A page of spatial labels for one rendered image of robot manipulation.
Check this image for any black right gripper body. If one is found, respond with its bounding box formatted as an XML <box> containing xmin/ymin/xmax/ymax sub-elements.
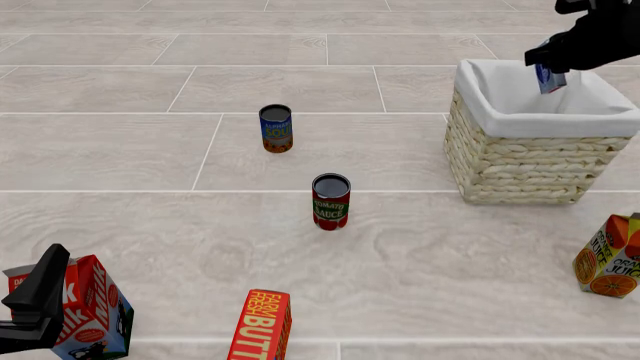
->
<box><xmin>549</xmin><ymin>28</ymin><xmax>612</xmax><ymax>73</ymax></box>

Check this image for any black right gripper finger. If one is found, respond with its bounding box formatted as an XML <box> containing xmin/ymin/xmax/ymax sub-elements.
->
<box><xmin>523</xmin><ymin>41</ymin><xmax>572</xmax><ymax>75</ymax></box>

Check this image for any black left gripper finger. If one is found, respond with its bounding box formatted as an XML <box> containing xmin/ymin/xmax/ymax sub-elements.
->
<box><xmin>0</xmin><ymin>243</ymin><xmax>72</xmax><ymax>321</ymax></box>

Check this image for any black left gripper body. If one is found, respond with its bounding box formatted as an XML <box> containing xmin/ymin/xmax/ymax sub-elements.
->
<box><xmin>0</xmin><ymin>305</ymin><xmax>67</xmax><ymax>355</ymax></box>

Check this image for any blue white cream cheese box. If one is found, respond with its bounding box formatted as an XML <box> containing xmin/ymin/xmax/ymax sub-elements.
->
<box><xmin>533</xmin><ymin>38</ymin><xmax>570</xmax><ymax>96</ymax></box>

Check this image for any wicker basket with white lining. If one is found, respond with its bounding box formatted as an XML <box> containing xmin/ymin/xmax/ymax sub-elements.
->
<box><xmin>443</xmin><ymin>58</ymin><xmax>640</xmax><ymax>206</ymax></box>

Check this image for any red white milk carton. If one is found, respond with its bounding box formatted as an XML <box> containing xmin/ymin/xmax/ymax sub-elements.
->
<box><xmin>2</xmin><ymin>254</ymin><xmax>136</xmax><ymax>360</ymax></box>

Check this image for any orange juice carton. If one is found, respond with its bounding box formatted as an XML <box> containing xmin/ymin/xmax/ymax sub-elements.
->
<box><xmin>571</xmin><ymin>212</ymin><xmax>640</xmax><ymax>300</ymax></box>

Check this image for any red yellow butter box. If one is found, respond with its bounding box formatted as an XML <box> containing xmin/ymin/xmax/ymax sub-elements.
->
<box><xmin>226</xmin><ymin>288</ymin><xmax>294</xmax><ymax>360</ymax></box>

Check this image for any red tomato sauce can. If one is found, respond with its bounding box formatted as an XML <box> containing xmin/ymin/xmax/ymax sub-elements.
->
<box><xmin>311</xmin><ymin>172</ymin><xmax>352</xmax><ymax>232</ymax></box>

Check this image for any blue alphabet soup can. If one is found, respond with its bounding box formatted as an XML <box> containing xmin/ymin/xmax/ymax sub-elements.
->
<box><xmin>258</xmin><ymin>103</ymin><xmax>295</xmax><ymax>154</ymax></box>

